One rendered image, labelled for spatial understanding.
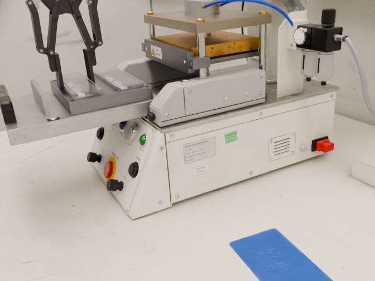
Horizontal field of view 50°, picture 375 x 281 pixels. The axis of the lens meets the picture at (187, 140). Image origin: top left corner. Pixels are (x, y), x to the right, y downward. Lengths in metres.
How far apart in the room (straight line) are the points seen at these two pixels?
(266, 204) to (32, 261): 0.46
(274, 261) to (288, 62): 0.43
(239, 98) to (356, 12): 0.58
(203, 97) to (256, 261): 0.32
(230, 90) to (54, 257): 0.46
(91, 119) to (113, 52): 1.64
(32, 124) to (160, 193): 0.28
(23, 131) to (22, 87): 1.56
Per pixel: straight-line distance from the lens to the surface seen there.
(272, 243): 0.74
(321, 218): 0.82
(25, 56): 2.28
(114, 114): 0.78
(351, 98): 1.35
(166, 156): 0.78
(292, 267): 0.70
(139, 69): 1.02
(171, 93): 0.76
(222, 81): 0.80
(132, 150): 0.85
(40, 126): 0.75
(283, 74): 0.91
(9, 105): 0.77
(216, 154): 0.84
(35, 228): 0.87
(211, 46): 0.85
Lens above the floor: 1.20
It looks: 23 degrees down
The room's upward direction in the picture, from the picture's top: 4 degrees counter-clockwise
